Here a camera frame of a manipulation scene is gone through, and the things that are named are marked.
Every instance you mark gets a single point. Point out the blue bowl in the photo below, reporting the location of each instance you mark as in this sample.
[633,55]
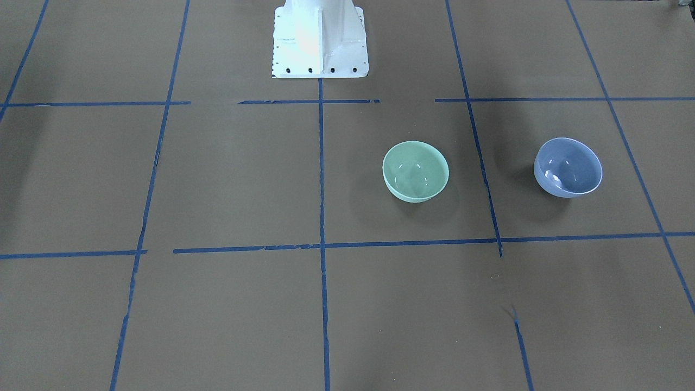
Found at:
[567,168]

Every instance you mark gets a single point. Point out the white pedestal column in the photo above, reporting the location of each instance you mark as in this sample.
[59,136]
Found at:
[319,39]

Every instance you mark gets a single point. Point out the green bowl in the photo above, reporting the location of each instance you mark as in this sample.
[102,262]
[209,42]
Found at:
[414,171]

